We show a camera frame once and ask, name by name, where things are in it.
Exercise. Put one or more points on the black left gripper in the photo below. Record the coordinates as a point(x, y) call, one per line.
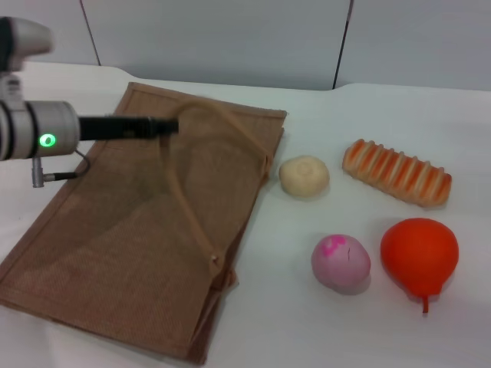
point(111, 127)

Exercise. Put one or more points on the brown jute handbag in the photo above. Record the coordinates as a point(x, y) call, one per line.
point(145, 214)

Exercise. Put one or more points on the round beige egg yolk pastry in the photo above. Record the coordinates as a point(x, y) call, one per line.
point(304, 175)

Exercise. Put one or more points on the orange striped long bread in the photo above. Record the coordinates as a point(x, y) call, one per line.
point(397, 174)

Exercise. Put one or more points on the pink peach bun toy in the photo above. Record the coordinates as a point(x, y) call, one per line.
point(340, 264)

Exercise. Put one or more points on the orange pear toy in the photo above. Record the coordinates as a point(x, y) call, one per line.
point(420, 257)

